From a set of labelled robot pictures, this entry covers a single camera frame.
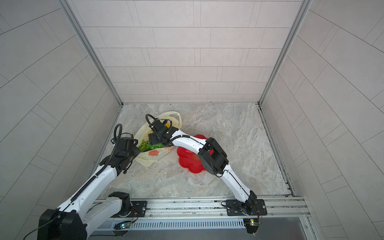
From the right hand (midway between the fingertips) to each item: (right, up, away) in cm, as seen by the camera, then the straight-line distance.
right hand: (154, 138), depth 91 cm
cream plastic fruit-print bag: (0, -9, -10) cm, 14 cm away
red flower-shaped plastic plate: (+22, -12, -3) cm, 25 cm away
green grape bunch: (-5, -4, -2) cm, 7 cm away
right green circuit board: (+52, -36, -23) cm, 67 cm away
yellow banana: (+12, +9, -18) cm, 23 cm away
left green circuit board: (-6, -34, -26) cm, 43 cm away
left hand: (-8, -4, -6) cm, 10 cm away
